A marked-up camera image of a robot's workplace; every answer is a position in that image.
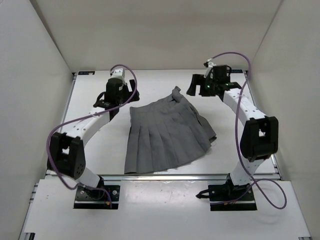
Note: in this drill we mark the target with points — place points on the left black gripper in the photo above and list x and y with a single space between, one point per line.
136 97

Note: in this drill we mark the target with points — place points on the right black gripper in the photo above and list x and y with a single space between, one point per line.
197 80

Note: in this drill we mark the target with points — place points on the grey pleated skirt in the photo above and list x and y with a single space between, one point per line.
166 134

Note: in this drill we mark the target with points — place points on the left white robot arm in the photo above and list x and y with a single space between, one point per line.
66 151

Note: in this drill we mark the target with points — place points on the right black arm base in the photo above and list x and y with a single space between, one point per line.
228 197

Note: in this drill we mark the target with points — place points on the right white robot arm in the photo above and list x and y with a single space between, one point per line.
259 139

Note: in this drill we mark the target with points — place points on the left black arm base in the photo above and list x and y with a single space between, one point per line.
88 199

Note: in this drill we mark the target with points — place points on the left blue table label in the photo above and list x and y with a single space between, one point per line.
86 73

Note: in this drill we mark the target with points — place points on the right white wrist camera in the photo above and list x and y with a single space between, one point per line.
209 66

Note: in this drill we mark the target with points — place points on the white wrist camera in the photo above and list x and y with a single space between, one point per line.
118 73
209 66

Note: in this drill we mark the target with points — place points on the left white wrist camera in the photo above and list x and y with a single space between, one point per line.
118 73

